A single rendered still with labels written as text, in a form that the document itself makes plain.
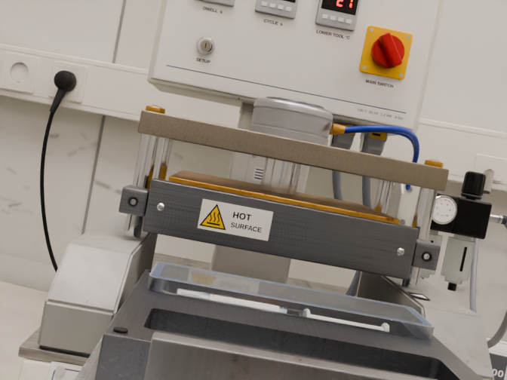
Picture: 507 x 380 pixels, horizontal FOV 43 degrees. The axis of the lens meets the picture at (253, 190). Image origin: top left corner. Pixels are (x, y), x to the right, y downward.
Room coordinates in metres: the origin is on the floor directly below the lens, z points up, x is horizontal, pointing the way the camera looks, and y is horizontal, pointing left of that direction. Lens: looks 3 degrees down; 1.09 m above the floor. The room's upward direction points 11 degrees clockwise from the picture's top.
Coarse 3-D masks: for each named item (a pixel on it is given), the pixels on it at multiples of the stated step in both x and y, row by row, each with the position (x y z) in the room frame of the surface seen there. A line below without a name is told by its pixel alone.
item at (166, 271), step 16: (160, 272) 0.41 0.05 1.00; (176, 272) 0.42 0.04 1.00; (192, 272) 0.44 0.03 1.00; (208, 272) 0.45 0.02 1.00; (224, 288) 0.40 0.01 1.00; (240, 288) 0.41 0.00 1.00; (256, 288) 0.42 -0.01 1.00; (272, 288) 0.43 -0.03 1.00; (288, 288) 0.44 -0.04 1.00; (304, 288) 0.46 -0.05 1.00; (320, 304) 0.41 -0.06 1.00; (336, 304) 0.42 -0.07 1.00; (352, 304) 0.43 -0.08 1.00; (368, 304) 0.44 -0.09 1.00; (384, 304) 0.45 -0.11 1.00; (400, 320) 0.41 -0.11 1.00; (416, 320) 0.42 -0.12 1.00
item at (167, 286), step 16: (160, 288) 0.40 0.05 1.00; (176, 288) 0.40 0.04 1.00; (192, 288) 0.40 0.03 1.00; (208, 288) 0.40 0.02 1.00; (224, 304) 0.40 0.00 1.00; (240, 304) 0.40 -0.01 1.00; (256, 304) 0.40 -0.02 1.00; (272, 304) 0.40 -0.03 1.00; (288, 304) 0.40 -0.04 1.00; (304, 304) 0.40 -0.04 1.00; (320, 320) 0.40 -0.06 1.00; (336, 320) 0.40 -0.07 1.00; (352, 320) 0.40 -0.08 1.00; (368, 320) 0.40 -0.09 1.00; (384, 320) 0.41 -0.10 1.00; (416, 336) 0.41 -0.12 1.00
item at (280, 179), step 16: (272, 160) 0.63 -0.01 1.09; (176, 176) 0.56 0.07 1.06; (192, 176) 0.62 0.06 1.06; (208, 176) 0.68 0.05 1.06; (272, 176) 0.63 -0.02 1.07; (288, 176) 0.63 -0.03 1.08; (240, 192) 0.56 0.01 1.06; (256, 192) 0.56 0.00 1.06; (272, 192) 0.61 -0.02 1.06; (288, 192) 0.63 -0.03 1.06; (320, 208) 0.56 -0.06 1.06; (336, 208) 0.56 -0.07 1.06; (352, 208) 0.60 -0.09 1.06; (368, 208) 0.66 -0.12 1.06
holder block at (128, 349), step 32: (128, 320) 0.33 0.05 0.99; (160, 320) 0.36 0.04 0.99; (192, 320) 0.36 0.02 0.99; (224, 320) 0.36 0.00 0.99; (256, 320) 0.38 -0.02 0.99; (288, 320) 0.39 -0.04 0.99; (128, 352) 0.30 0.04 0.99; (288, 352) 0.36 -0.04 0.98; (320, 352) 0.37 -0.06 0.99; (352, 352) 0.37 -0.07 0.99; (384, 352) 0.37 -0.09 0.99; (416, 352) 0.37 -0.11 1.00; (448, 352) 0.39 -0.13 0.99
